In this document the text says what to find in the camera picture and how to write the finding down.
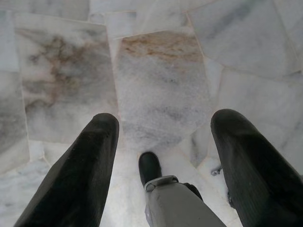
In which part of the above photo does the grey robot left leg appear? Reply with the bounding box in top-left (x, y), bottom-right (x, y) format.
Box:
top-left (143, 175), bottom-right (228, 227)

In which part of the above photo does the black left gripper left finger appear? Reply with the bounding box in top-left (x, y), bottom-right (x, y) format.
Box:
top-left (13, 113), bottom-right (120, 227)

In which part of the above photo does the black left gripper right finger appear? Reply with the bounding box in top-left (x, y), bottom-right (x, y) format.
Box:
top-left (210, 108), bottom-right (303, 227)

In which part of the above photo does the black robot left foot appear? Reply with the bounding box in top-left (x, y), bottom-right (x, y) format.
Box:
top-left (138, 151), bottom-right (203, 201)

